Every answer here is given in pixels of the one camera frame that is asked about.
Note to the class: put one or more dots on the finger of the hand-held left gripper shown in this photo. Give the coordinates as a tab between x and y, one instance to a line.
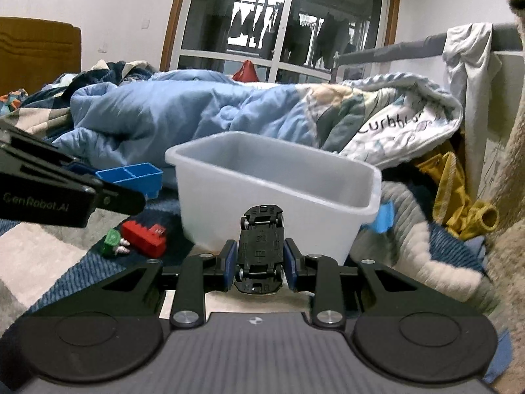
123	201
45	150

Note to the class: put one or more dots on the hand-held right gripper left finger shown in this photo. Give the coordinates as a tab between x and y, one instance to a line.
231	266

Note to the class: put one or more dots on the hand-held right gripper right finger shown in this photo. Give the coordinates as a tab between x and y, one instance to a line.
290	266

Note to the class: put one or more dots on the blue building block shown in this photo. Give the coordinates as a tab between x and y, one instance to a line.
131	174

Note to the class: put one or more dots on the black toy car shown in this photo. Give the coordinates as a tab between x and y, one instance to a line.
259	250

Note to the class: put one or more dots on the white plastic container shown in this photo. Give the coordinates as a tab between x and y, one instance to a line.
254	188

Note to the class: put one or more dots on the red building block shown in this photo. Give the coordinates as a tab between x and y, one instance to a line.
143	238

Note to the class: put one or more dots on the small green wheeled toy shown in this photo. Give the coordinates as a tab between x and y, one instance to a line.
111	243

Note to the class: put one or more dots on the checkered plush blanket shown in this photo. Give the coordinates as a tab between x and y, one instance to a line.
53	262

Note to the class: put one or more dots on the wooden headboard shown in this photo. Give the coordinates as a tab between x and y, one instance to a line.
37	49

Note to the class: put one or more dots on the light blue quilt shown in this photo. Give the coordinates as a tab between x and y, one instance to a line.
164	106

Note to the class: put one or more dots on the patchwork printed quilt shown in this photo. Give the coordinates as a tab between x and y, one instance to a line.
119	72

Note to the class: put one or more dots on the grey ribbed plush blanket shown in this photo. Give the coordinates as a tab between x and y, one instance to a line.
422	254

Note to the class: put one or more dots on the cartoon printed quilt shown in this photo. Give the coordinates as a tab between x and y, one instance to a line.
389	131

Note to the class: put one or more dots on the yellow garment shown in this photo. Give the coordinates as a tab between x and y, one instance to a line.
451	197

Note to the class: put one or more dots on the red cloth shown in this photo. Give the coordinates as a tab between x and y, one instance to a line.
246	73

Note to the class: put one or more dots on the wooden framed window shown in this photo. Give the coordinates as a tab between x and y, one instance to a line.
213	8

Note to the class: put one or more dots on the dark hanging clothes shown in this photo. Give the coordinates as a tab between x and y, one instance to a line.
295	37

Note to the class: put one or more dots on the beige plush cloth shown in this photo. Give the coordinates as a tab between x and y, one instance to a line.
514	172

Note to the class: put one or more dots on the white hanging cloth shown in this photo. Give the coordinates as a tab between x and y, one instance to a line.
471	57

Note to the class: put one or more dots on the grey bed rail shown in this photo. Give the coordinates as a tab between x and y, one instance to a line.
410	47

